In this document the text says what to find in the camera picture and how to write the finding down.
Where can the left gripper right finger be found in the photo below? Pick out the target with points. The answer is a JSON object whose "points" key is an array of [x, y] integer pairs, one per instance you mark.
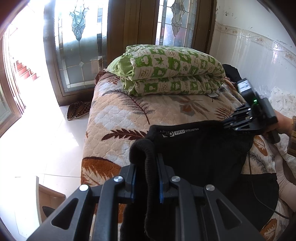
{"points": [[189, 212]]}

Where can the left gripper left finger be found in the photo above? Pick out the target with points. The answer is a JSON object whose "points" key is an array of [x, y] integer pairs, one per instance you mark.
{"points": [[112, 211]]}

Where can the black pants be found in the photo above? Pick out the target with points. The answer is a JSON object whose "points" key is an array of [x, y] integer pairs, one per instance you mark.
{"points": [[203, 154]]}

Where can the right hand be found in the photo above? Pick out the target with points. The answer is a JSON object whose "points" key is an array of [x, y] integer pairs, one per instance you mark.
{"points": [[283, 126]]}

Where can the white floral pillow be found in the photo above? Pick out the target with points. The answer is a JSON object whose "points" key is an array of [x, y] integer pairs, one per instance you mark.
{"points": [[284, 102]]}

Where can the dark clothes pile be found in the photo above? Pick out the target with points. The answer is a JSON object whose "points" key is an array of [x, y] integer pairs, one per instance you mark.
{"points": [[232, 73]]}

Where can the floral quilted bedspread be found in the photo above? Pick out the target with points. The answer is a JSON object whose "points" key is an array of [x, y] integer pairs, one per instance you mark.
{"points": [[117, 119]]}

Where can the white bedside cabinet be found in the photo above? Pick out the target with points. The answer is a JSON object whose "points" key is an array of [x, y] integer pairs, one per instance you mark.
{"points": [[47, 197]]}

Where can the brown slippers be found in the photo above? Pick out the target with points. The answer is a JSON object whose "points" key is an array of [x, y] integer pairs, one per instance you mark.
{"points": [[78, 110]]}

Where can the green patterned folded quilt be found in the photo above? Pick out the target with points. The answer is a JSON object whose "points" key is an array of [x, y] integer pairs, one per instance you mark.
{"points": [[154, 69]]}

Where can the stained glass window door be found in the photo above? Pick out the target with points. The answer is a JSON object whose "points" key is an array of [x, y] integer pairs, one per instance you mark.
{"points": [[75, 43]]}

